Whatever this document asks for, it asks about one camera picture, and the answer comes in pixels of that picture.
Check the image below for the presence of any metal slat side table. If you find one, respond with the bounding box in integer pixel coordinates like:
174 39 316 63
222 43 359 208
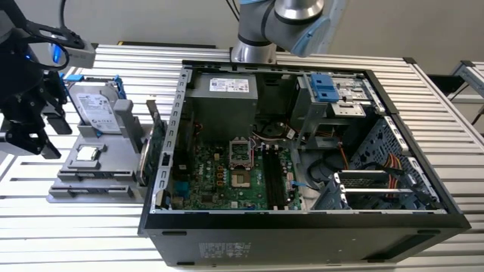
448 59 484 104

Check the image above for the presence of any thin wire locking lever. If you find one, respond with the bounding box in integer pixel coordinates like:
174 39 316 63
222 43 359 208
250 142 263 169

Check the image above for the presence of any blue plastic drive latch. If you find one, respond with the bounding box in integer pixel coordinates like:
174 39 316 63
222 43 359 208
308 73 340 103

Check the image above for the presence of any orange wire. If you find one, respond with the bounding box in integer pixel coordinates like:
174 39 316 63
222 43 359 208
338 141 351 169

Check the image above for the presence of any hard disk in blue carrier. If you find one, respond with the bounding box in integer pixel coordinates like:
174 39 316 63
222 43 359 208
60 73 128 137

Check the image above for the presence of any CPU socket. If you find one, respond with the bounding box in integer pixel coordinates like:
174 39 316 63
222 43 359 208
231 169 254 188

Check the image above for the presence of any metal disk bay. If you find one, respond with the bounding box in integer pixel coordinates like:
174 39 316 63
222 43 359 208
314 169 418 211

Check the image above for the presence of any grey power supply unit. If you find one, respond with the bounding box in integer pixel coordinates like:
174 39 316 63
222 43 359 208
184 72 260 142

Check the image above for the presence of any green graphics card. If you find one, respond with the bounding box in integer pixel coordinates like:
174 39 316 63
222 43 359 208
136 95 170 186

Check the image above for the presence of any silver CPU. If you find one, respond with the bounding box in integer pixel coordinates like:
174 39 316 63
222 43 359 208
76 146 103 162

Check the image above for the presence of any black RAM slot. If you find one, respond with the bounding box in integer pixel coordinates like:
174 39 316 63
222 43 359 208
263 146 275 211
267 146 280 211
272 146 286 211

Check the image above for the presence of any metal socket cover frame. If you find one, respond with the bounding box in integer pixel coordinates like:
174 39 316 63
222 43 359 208
228 138 255 168

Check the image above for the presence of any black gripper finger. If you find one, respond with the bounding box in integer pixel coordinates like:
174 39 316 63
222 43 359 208
38 81 74 136
0 96 63 160

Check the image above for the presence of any red yellow power wire bundle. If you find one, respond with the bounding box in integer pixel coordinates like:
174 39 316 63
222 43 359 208
384 154 404 190

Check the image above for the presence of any black PC case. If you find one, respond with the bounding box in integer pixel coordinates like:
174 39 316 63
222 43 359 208
136 58 472 267

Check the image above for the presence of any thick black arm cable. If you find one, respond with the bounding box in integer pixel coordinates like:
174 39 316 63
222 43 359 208
58 0 68 29

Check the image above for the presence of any small rounded silver camera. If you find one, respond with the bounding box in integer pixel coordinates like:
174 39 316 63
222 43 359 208
0 130 16 156

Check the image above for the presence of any green motherboard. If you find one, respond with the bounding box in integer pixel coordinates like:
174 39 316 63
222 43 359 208
168 138 306 212

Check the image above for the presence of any thick black cable loop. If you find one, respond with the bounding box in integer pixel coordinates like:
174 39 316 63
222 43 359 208
307 151 342 189

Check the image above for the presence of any grey parts rack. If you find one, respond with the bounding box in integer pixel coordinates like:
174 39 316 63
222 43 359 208
46 99 152 203

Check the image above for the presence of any power supply wire bundle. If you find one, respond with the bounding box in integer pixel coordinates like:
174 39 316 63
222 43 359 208
252 118 300 142

